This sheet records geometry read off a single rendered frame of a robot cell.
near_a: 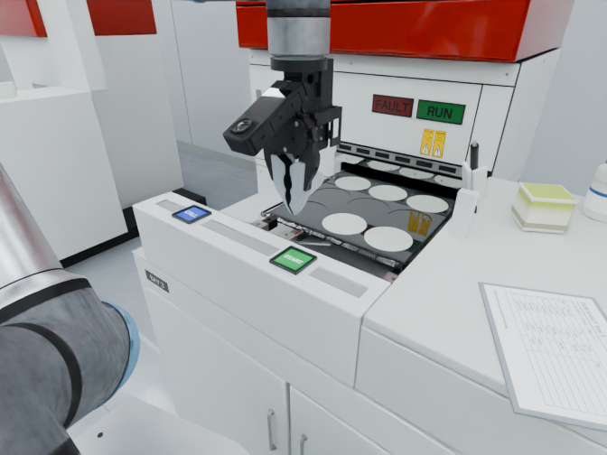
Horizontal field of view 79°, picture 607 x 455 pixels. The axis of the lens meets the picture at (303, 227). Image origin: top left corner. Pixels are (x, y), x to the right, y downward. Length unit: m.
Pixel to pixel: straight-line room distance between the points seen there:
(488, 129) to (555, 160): 1.56
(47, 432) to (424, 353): 0.37
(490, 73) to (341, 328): 0.68
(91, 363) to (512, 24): 0.89
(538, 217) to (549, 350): 0.31
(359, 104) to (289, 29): 0.67
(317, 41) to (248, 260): 0.33
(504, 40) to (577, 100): 1.57
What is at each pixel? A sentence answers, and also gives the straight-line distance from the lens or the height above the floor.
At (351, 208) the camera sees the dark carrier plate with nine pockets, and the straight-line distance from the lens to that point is 0.90.
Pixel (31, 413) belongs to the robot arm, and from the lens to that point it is 0.36.
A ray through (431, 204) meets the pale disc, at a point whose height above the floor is 0.90.
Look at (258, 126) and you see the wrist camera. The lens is 0.43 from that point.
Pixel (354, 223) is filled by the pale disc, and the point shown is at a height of 0.90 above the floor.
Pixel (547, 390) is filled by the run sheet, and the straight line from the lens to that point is 0.48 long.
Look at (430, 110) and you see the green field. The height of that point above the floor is 1.10.
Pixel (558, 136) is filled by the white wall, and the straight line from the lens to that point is 2.50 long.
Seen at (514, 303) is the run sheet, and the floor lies 0.97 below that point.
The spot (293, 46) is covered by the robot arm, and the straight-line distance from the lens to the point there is 0.46.
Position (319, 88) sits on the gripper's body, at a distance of 0.51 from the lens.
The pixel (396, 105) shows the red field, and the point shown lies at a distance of 1.06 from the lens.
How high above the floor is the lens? 1.30
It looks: 29 degrees down
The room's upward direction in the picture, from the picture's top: straight up
